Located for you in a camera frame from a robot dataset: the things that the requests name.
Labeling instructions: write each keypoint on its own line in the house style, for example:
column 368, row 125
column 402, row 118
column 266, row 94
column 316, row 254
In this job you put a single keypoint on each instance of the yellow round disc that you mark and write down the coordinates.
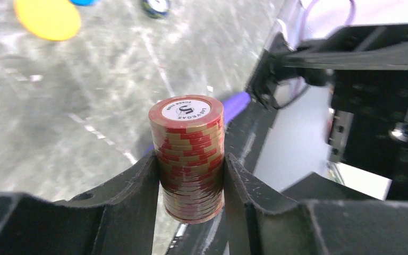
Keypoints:
column 55, row 20

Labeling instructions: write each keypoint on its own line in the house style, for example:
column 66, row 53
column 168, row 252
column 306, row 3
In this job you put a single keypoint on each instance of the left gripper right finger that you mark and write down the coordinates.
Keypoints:
column 328, row 218

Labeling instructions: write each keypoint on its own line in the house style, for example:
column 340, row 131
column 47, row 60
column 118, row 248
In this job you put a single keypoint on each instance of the single dark poker chip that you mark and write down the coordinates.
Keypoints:
column 156, row 9

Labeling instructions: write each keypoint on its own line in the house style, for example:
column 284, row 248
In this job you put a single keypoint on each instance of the blue round disc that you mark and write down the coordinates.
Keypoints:
column 83, row 2

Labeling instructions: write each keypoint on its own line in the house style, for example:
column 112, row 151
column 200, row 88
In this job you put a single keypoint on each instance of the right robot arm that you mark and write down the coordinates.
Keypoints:
column 366, row 67

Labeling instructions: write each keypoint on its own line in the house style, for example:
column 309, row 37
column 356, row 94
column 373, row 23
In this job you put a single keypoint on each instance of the red tan poker chip stack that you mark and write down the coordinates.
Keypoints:
column 192, row 179

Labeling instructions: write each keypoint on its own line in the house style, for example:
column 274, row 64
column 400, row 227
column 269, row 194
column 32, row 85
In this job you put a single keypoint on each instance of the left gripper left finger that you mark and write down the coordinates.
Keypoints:
column 116, row 217

